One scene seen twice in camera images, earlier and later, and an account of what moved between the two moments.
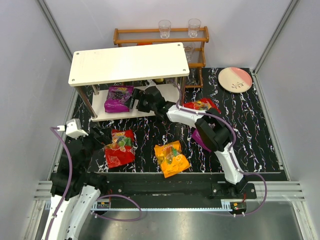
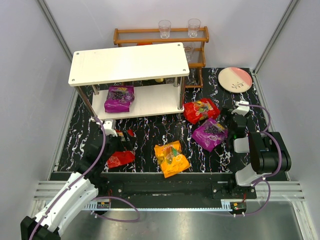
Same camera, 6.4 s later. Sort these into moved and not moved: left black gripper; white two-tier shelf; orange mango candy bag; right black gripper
Moved: left black gripper; right black gripper
Not moved: white two-tier shelf; orange mango candy bag
